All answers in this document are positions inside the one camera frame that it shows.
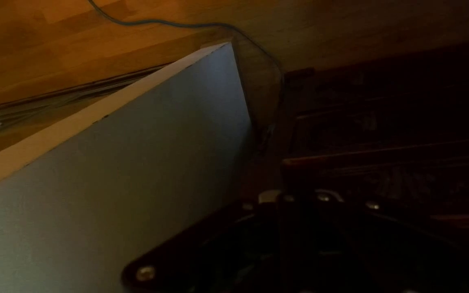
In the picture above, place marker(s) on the dark wooden dresser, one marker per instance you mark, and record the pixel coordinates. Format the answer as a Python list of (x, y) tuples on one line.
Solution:
[(386, 123)]

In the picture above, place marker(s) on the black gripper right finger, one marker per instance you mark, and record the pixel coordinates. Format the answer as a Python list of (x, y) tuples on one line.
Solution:
[(374, 249)]

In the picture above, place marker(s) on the white flat board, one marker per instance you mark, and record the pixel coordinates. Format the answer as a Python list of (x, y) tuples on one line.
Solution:
[(114, 184)]

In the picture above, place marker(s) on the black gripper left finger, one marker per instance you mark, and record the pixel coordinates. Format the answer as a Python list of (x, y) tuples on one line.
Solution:
[(207, 254)]

